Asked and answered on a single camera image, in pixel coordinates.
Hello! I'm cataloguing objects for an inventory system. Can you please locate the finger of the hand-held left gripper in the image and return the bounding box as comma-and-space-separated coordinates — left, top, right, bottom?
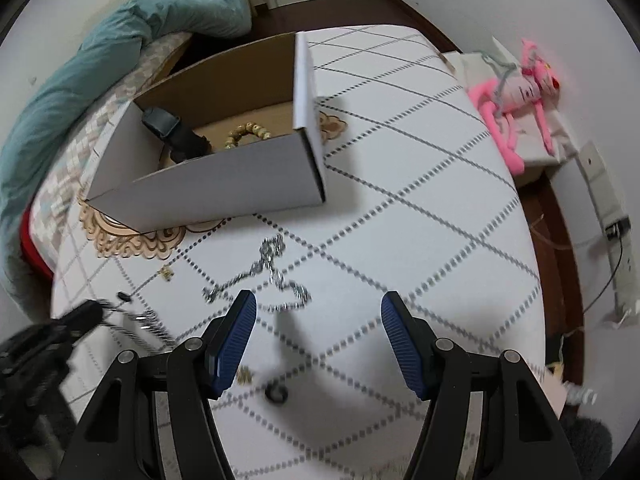
50, 300, 107, 343

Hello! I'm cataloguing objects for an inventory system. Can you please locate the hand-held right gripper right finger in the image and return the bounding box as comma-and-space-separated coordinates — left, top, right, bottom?
380, 291, 584, 480

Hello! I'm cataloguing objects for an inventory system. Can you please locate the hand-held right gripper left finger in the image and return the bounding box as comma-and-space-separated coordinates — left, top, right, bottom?
60, 290, 258, 480

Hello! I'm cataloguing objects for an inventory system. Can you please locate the silver twisted bracelet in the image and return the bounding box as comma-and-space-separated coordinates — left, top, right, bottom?
101, 299, 177, 350

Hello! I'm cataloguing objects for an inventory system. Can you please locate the silver chain necklace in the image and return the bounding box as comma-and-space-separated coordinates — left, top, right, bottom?
201, 235, 314, 314

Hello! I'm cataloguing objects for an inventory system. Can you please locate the white cardboard box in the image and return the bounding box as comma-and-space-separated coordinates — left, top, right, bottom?
81, 31, 329, 234

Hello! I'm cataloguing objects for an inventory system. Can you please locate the red cloth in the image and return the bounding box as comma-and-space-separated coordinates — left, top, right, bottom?
19, 209, 55, 282

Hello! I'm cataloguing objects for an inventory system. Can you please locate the white diamond-patterned tablecloth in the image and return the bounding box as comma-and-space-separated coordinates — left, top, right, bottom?
50, 24, 546, 480

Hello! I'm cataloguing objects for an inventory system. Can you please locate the patterned bed sheet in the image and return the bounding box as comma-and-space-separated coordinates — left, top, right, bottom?
27, 30, 193, 271

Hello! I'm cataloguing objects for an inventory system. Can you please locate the black smartwatch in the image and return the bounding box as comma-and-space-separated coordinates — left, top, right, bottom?
141, 107, 212, 164

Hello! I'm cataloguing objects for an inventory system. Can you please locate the grey fuzzy slipper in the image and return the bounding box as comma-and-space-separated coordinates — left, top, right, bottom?
559, 414, 614, 480

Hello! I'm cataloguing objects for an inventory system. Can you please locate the white power strip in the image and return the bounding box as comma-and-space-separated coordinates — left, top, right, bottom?
579, 141, 640, 313

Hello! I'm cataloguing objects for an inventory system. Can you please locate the teal duvet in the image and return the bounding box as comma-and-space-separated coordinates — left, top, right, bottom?
0, 0, 254, 281

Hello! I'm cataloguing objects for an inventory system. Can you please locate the pink plush toy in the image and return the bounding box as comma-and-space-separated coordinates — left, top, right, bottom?
467, 37, 564, 177

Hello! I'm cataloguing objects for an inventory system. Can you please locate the wooden bead bracelet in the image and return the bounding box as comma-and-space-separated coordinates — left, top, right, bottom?
224, 121, 274, 152

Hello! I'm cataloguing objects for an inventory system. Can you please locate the black cable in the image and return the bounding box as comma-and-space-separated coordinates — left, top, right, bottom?
582, 227, 626, 313

